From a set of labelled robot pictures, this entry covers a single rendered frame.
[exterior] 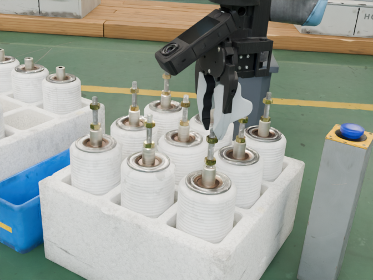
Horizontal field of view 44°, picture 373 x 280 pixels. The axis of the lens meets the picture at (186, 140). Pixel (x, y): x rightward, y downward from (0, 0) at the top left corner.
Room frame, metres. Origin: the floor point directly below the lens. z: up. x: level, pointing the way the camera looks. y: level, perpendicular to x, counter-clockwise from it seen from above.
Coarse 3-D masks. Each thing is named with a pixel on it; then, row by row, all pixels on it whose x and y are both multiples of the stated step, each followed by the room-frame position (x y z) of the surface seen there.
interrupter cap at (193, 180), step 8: (192, 176) 0.67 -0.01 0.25; (200, 176) 0.67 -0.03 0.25; (216, 176) 0.68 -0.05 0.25; (224, 176) 0.68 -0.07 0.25; (192, 184) 0.64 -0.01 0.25; (200, 184) 0.65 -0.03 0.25; (216, 184) 0.65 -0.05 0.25; (224, 184) 0.65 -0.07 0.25; (200, 192) 0.62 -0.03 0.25; (208, 192) 0.62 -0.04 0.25; (216, 192) 0.62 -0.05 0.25; (224, 192) 0.63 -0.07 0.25
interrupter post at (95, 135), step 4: (100, 128) 0.78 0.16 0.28; (92, 132) 0.76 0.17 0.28; (96, 132) 0.76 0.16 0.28; (100, 132) 0.77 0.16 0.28; (92, 136) 0.76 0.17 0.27; (96, 136) 0.76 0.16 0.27; (100, 136) 0.77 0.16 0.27; (92, 140) 0.76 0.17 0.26; (96, 140) 0.76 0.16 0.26; (100, 140) 0.77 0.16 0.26; (92, 144) 0.76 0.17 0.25; (96, 144) 0.76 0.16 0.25; (100, 144) 0.77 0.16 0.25
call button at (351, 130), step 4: (344, 124) 0.75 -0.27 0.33; (348, 124) 0.75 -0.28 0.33; (352, 124) 0.75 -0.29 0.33; (356, 124) 0.75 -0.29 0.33; (340, 128) 0.74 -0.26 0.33; (344, 128) 0.74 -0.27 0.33; (348, 128) 0.73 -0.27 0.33; (352, 128) 0.74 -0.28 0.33; (356, 128) 0.74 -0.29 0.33; (360, 128) 0.74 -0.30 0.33; (344, 132) 0.73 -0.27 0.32; (348, 132) 0.73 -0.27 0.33; (352, 132) 0.72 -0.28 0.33; (356, 132) 0.72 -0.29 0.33; (360, 132) 0.73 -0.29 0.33; (348, 136) 0.73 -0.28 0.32; (352, 136) 0.73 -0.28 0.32; (356, 136) 0.73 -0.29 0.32; (360, 136) 0.73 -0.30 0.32
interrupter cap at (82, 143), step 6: (78, 138) 0.78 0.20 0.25; (84, 138) 0.78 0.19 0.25; (102, 138) 0.79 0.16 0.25; (108, 138) 0.79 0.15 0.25; (114, 138) 0.79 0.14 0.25; (78, 144) 0.76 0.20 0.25; (84, 144) 0.76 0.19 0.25; (102, 144) 0.77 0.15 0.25; (108, 144) 0.77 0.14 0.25; (114, 144) 0.77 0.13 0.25; (84, 150) 0.74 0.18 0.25; (90, 150) 0.74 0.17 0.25; (96, 150) 0.74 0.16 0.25; (102, 150) 0.74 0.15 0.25; (108, 150) 0.75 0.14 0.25
